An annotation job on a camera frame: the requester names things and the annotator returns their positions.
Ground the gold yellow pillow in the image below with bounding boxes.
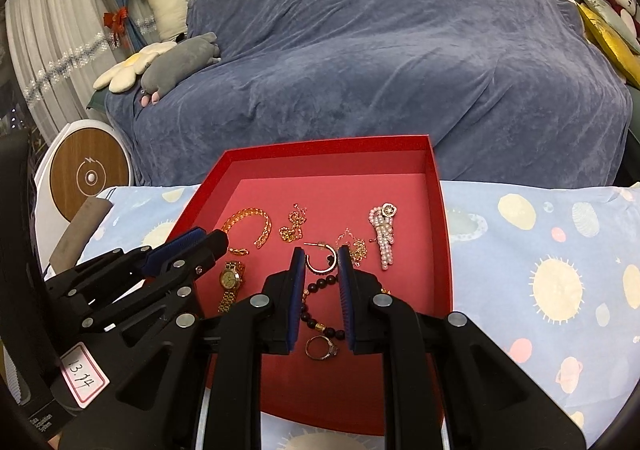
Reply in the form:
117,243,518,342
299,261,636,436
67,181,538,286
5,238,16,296
577,3,640,89

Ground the light blue planet sheet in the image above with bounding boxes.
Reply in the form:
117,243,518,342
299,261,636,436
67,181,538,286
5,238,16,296
49,179,640,450

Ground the small gold chain piece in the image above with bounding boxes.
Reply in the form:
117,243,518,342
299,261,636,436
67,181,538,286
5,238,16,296
278,201,309,244

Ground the grey plush toy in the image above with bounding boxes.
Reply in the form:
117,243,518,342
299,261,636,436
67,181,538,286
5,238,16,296
140,32,221,106

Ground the gold chain necklace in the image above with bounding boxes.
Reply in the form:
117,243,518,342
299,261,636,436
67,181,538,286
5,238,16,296
335,227,370,268

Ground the orange gold chain bracelet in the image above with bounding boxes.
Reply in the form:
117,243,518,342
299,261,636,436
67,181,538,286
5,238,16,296
219,207,275,257

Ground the grey green pillow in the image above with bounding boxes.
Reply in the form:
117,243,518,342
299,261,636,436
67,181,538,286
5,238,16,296
582,0,640,54

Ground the flower shaped cushion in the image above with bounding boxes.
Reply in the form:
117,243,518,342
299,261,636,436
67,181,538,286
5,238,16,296
93,41,177,93

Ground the gold wrist watch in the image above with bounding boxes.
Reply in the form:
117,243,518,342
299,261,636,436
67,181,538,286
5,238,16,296
218,260,245,314

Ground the green sofa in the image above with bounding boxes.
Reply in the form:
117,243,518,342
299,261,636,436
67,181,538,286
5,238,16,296
541,0,640,191

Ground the silver ring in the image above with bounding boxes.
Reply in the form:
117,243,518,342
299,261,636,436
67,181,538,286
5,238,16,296
304,334,341,362

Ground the blue grey velvet blanket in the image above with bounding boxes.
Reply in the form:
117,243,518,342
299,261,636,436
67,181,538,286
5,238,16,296
104,0,632,189

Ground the red bow tieback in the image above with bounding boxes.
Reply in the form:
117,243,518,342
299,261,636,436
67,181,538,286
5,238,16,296
103,6,131,49

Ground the pink pearl hair clip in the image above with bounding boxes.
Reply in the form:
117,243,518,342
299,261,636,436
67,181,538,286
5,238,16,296
369,203,397,271

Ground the dark beaded bracelet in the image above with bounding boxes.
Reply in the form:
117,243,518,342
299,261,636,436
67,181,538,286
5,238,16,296
299,256,393,342

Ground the white sheer curtain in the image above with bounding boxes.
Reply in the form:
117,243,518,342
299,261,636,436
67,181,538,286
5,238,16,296
4,0,130,142

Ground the white round wooden table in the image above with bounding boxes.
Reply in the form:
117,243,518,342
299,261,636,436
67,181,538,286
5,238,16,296
35,119,134,268

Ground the red jewelry tray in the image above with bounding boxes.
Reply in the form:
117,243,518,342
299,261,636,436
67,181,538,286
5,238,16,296
150,133,455,438

